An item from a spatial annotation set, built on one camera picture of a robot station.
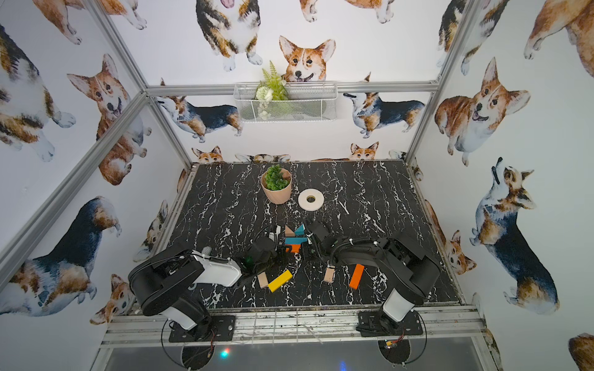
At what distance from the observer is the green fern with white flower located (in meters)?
0.81

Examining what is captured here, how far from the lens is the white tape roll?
3.47 feet

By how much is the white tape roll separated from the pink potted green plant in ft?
0.26

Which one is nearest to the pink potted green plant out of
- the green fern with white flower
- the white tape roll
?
the white tape roll

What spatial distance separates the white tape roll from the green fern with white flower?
41 cm

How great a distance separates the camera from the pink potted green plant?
38.2 inches
